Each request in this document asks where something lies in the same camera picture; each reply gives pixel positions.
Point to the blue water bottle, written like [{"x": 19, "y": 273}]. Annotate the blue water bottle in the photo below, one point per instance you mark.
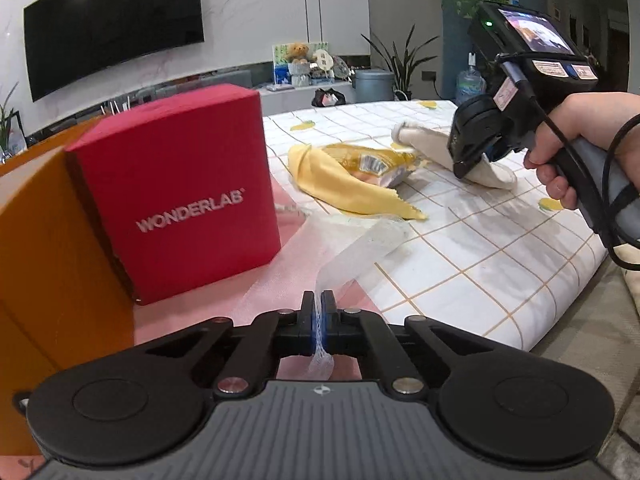
[{"x": 469, "y": 85}]

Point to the green blue picture board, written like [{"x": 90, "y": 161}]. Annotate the green blue picture board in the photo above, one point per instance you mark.
[{"x": 300, "y": 67}]

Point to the red cardboard box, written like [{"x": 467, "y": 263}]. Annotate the red cardboard box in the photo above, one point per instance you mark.
[{"x": 185, "y": 190}]

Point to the yellow cloth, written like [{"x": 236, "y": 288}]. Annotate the yellow cloth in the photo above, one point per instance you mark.
[{"x": 330, "y": 180}]

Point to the white mesh bag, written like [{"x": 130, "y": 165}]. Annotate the white mesh bag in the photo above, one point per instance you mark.
[{"x": 360, "y": 250}]

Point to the small leafy plant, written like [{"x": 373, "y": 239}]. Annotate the small leafy plant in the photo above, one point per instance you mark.
[{"x": 7, "y": 125}]

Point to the person's right hand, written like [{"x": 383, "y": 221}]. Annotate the person's right hand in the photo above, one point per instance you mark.
[{"x": 590, "y": 115}]

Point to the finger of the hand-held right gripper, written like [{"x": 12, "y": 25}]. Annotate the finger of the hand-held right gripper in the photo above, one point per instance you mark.
[{"x": 470, "y": 166}]

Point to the green potted plant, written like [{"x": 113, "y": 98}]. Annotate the green potted plant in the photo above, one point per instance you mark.
[{"x": 405, "y": 65}]

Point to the yellow snack packet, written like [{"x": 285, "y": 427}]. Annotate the yellow snack packet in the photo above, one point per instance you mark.
[{"x": 380, "y": 162}]

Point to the cream round cloth pad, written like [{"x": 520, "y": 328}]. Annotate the cream round cloth pad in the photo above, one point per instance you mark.
[{"x": 435, "y": 145}]

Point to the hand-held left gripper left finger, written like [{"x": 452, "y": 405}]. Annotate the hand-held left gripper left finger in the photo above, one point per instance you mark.
[{"x": 311, "y": 322}]

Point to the grey lidded trash can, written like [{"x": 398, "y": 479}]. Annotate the grey lidded trash can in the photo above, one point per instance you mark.
[{"x": 374, "y": 85}]

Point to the black curved television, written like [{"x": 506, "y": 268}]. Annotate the black curved television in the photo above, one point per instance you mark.
[{"x": 115, "y": 25}]

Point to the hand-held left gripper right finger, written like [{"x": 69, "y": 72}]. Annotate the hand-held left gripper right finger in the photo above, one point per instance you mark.
[{"x": 328, "y": 322}]

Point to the lemon print checked tablecloth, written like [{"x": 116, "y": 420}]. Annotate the lemon print checked tablecloth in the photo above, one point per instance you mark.
[{"x": 480, "y": 260}]

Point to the brown teddy bear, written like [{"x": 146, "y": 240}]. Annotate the brown teddy bear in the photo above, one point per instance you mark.
[{"x": 299, "y": 54}]

